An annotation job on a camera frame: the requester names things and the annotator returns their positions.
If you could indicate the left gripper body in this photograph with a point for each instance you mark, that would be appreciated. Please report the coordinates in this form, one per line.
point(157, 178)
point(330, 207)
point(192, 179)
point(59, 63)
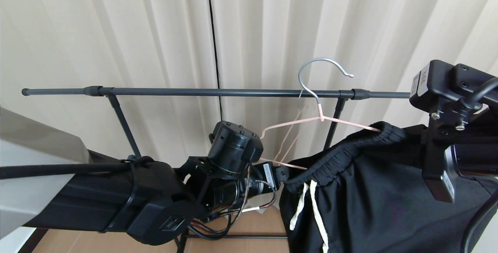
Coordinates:
point(256, 190)

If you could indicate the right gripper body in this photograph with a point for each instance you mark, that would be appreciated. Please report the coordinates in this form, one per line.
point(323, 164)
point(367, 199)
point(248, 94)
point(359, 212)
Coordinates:
point(474, 159)

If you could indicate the black shorts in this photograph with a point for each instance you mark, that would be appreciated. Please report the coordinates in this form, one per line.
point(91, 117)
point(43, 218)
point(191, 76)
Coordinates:
point(369, 206)

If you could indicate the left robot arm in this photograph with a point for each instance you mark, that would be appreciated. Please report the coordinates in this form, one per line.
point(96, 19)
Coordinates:
point(155, 202)

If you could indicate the black clothes rack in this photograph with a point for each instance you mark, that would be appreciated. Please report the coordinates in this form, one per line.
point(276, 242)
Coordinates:
point(175, 91)

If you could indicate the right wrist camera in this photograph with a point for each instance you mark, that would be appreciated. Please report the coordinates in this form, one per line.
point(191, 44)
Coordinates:
point(435, 85)

